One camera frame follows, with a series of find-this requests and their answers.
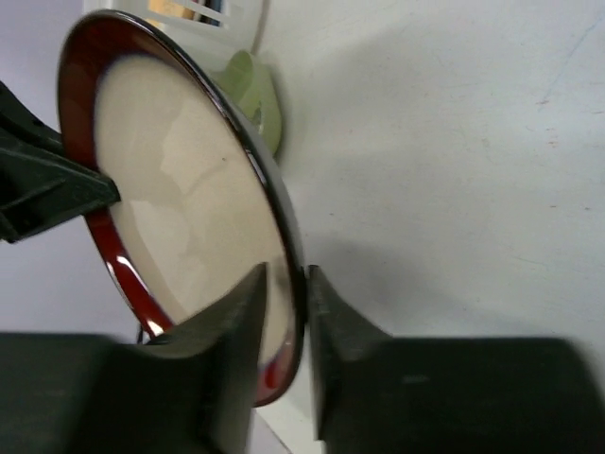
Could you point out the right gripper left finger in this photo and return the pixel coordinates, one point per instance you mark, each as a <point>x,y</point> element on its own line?
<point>189,391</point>

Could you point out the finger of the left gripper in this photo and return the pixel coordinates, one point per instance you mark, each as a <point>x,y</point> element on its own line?
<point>40,187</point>

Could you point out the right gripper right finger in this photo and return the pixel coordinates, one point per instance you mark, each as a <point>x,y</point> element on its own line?
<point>375,393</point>

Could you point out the dark red rimmed plate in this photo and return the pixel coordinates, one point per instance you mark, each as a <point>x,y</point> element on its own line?
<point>202,200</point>

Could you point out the green square plate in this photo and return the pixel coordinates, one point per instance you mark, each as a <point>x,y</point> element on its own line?
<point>247,82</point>

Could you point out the white plastic basket bin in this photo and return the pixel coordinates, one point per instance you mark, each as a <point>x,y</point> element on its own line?
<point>211,32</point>

